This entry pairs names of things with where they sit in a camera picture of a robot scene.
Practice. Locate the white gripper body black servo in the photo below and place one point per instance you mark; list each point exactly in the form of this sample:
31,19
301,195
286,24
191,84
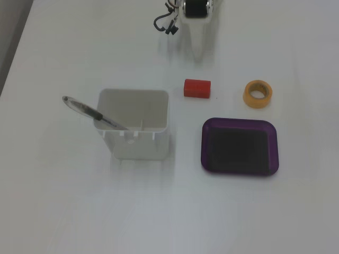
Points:
196,10

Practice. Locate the yellow tape roll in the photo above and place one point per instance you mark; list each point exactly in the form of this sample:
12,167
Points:
255,103

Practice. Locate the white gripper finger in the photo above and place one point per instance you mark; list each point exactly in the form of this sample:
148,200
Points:
197,34

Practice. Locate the white plastic box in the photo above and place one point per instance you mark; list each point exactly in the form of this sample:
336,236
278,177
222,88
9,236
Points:
159,148

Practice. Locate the black silver pen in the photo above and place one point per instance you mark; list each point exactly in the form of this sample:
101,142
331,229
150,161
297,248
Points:
79,106

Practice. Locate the purple metal tray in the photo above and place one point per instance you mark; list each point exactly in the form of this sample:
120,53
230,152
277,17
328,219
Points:
238,148

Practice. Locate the red block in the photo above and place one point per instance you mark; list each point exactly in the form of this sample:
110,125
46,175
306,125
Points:
197,88

